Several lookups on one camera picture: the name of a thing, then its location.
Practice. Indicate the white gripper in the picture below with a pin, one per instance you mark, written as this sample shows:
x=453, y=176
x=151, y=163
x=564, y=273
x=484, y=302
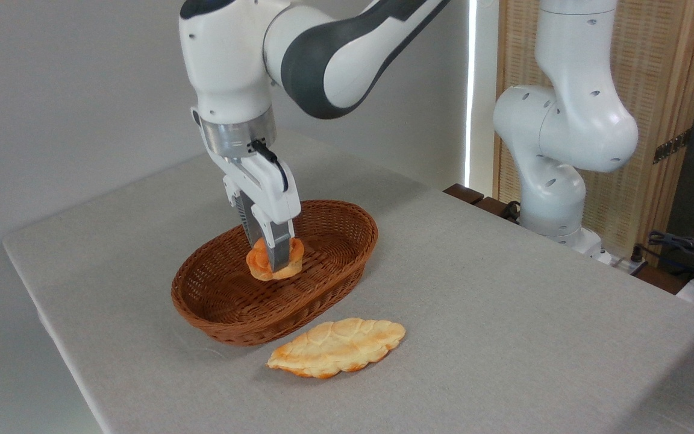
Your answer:
x=268, y=187

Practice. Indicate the round orange bread roll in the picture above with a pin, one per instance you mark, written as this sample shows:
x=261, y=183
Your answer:
x=258, y=265

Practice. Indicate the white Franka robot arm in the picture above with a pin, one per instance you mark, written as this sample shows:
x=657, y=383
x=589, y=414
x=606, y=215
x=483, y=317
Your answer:
x=323, y=54

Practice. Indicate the brown wicker oval basket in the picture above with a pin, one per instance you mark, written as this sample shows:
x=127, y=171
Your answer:
x=250, y=301

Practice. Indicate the flat leaf-shaped golden bread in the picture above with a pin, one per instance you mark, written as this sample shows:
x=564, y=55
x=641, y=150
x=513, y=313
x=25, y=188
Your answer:
x=335, y=348

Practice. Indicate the grey tablecloth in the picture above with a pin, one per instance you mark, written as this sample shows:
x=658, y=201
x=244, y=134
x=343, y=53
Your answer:
x=503, y=331

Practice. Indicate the white power strip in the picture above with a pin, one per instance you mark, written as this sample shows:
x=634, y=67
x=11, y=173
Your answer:
x=624, y=263

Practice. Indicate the dark metal screen hinge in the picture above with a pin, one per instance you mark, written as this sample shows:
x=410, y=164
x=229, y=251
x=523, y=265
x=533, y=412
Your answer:
x=672, y=146

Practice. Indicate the wooden folding screen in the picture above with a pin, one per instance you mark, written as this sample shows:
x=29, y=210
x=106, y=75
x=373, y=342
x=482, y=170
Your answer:
x=660, y=72

